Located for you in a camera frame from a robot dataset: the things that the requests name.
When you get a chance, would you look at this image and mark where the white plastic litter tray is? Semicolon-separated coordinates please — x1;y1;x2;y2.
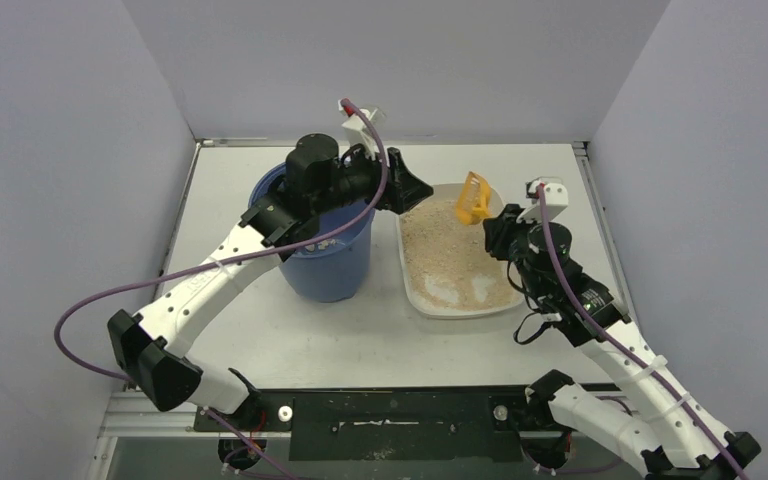
395;183;530;321

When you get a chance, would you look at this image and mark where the yellow slotted litter scoop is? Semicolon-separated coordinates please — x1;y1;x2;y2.
454;171;492;226

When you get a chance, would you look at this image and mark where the blue plastic bucket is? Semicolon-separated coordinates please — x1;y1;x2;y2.
248;163;375;303

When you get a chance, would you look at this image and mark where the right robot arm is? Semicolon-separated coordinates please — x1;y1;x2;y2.
482;204;761;479

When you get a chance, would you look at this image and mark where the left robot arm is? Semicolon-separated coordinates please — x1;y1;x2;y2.
107;134;434;415

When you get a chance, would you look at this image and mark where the beige cat litter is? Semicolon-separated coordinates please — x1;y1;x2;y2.
400;198;521;313

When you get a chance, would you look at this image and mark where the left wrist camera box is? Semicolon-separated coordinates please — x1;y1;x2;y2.
338;99;387;166

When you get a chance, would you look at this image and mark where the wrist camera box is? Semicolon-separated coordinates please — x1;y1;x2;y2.
338;99;387;166
516;176;569;224

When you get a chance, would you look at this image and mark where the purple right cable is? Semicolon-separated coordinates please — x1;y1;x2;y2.
536;185;753;480

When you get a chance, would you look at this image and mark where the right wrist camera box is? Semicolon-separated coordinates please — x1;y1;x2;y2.
516;176;569;224

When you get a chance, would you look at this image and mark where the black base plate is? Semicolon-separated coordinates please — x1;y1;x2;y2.
229;385;572;462

